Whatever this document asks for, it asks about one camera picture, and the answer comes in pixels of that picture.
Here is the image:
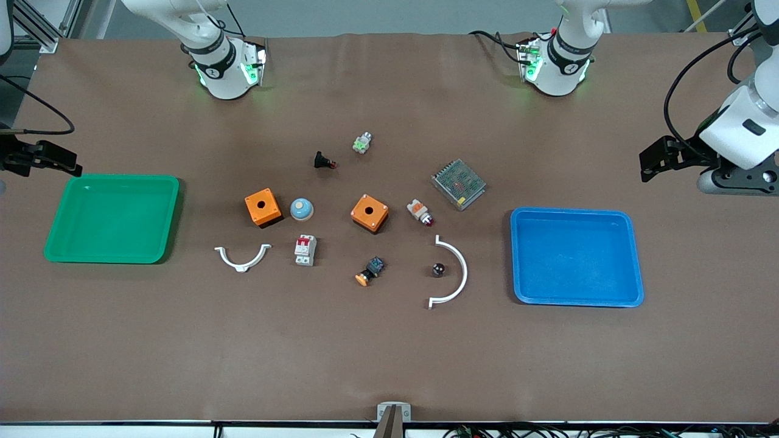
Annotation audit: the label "large white curved bracket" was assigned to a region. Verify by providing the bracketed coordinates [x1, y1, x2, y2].
[428, 235, 469, 310]

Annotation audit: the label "black left base cables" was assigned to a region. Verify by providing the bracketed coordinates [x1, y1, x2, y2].
[467, 29, 557, 64]

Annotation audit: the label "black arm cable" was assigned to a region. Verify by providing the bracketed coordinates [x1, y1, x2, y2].
[0, 74, 75, 136]
[663, 27, 761, 160]

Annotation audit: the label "black right base cable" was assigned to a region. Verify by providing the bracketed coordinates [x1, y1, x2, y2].
[195, 0, 246, 38]

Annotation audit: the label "red indicator lamp orange collar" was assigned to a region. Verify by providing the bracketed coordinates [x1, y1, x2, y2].
[407, 198, 435, 228]

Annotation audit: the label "white red circuit breaker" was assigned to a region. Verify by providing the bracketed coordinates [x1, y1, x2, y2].
[295, 235, 318, 267]

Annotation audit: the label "aluminium frame profile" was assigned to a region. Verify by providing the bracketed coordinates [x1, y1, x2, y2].
[11, 0, 83, 54]

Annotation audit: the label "blue plastic tray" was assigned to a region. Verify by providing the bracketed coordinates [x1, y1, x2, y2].
[510, 207, 645, 308]

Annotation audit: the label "small white curved bracket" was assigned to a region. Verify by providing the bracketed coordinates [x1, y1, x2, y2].
[214, 244, 272, 273]

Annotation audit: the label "orange push button switch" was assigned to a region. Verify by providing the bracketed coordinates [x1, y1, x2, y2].
[355, 257, 386, 287]

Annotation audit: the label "aluminium frame bracket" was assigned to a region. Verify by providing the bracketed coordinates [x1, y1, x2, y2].
[727, 11, 761, 47]

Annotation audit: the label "orange button box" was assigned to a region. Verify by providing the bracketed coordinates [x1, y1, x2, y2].
[351, 194, 390, 234]
[245, 188, 284, 229]

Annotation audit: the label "grey table edge clamp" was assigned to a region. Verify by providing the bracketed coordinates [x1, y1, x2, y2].
[372, 402, 412, 438]

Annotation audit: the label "green plastic tray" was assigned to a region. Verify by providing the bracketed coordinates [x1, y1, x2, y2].
[44, 175, 181, 265]

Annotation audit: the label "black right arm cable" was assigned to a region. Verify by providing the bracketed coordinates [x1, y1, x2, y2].
[0, 74, 75, 136]

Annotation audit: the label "metal mesh power supply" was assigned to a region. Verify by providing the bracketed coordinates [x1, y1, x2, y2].
[431, 159, 487, 212]

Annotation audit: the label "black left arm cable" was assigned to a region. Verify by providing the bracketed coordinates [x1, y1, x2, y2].
[663, 27, 761, 160]

